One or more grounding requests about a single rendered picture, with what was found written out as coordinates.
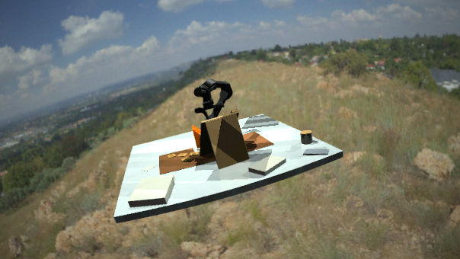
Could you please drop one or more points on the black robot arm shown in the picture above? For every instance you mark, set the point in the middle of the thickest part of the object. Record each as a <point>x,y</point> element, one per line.
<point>210,85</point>

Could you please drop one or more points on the grey cylinder with orange top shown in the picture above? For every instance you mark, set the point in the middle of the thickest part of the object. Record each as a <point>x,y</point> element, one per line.
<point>306,137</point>

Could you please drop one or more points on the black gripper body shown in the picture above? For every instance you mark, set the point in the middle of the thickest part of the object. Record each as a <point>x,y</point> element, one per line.
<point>217,105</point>

